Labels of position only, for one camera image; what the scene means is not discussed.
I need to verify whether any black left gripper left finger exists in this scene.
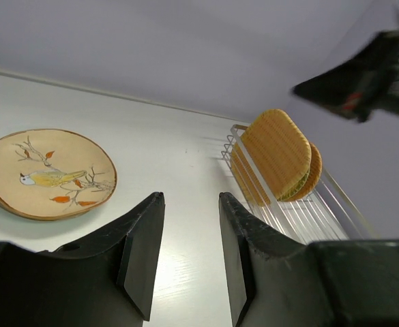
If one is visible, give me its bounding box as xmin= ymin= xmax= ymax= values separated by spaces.
xmin=0 ymin=192 xmax=165 ymax=326

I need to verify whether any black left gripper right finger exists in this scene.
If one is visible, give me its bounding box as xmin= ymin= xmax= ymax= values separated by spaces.
xmin=219 ymin=193 xmax=399 ymax=326

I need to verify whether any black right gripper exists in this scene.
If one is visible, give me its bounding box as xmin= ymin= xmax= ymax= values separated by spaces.
xmin=292 ymin=30 xmax=399 ymax=123

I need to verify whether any small orange woven tray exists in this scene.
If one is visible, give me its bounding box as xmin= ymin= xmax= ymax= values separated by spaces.
xmin=283 ymin=142 xmax=323 ymax=202

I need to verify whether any large oval woven tray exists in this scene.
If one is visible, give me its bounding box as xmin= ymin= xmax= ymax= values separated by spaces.
xmin=240 ymin=109 xmax=312 ymax=199

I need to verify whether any beige ceramic bird plate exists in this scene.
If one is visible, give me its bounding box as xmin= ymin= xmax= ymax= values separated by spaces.
xmin=0 ymin=129 xmax=117 ymax=221

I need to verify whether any green-rimmed round woven tray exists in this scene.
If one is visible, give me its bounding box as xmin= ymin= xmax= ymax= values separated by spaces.
xmin=278 ymin=169 xmax=310 ymax=202

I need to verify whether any wire dish rack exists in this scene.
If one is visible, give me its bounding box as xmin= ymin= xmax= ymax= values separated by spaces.
xmin=221 ymin=124 xmax=380 ymax=244

